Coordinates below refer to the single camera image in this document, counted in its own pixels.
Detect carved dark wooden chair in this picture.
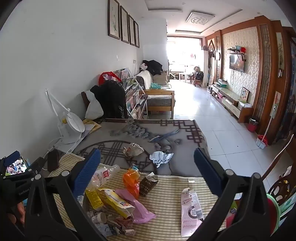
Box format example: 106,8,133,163
268,167,296,209

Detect long television cabinet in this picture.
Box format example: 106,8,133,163
209,83,253,123

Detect yellow book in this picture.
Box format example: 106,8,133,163
82,119,102,136

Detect red dustpan white handle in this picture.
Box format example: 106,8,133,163
256,104,277,149

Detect wall shelf with containers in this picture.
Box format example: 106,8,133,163
227,46,247,56

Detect book display rack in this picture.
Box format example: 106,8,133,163
116,68,148,120

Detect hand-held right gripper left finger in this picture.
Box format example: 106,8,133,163
24,148,109,241

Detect beige cushion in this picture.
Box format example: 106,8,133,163
151,72,168,86

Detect pink plastic bag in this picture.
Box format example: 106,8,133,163
114,188,157,224

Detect person's left hand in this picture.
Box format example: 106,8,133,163
6,203,25,229

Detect black clothes pile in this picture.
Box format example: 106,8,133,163
146,60,163,75

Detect colourful picture box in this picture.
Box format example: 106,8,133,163
5,157,29,176

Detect wooden lattice wall panel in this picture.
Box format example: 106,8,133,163
253,22,273,114

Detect white desk fan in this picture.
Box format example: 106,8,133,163
45,89,86,145

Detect clear wrapper red label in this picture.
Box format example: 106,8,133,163
89,164,121,193

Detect red trash bin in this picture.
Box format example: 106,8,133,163
246,118,259,132

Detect brown wooden chair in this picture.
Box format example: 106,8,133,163
81,91,93,109

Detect orange plastic bag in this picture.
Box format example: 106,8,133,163
122,164,140,199

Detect white plastic bag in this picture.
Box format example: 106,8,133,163
85,90,104,120

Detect square ceiling light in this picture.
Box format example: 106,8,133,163
185,11,215,25

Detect small framed picture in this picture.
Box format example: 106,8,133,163
240,87,250,102

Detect red green round stool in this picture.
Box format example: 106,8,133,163
266,192,281,237

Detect framed botanical wall picture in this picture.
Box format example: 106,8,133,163
134,21,140,49
128,14,136,46
120,6,130,44
108,0,121,40

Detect red bag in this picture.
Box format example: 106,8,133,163
99,71,122,86

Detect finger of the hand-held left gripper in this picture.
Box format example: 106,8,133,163
27,157,48,176
0,151,21,166

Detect crumpled brown white wrappers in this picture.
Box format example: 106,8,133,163
105,214,137,237

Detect wall mounted television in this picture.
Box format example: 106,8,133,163
229,53,245,72

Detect yellow white package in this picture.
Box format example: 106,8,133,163
97,188,136,219

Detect hanging wall scroll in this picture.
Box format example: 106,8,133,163
276,32,285,77

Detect dark brown pouch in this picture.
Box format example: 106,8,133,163
47,149,60,172

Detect crumpled printed paper ball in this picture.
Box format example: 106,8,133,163
122,142,145,158

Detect white blue paper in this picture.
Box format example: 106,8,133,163
149,151,174,168

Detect wooden sofa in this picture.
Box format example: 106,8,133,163
136,70,176,118

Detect small wooden chair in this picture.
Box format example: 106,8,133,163
190,74,204,87

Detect yellow box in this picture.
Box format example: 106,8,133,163
85,188,104,210

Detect diamond wall decoration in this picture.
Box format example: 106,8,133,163
206,38,216,58

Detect yellow striped mat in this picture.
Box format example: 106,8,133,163
48,153,234,241

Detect grey patterned table cloth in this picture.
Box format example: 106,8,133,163
72,118,208,178

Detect small paper cup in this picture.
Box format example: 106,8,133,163
91,211,107,225

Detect white blanket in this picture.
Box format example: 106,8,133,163
137,70,153,90

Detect black jacket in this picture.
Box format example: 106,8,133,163
90,81,126,119

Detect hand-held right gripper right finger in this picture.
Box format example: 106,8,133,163
187,147,273,241

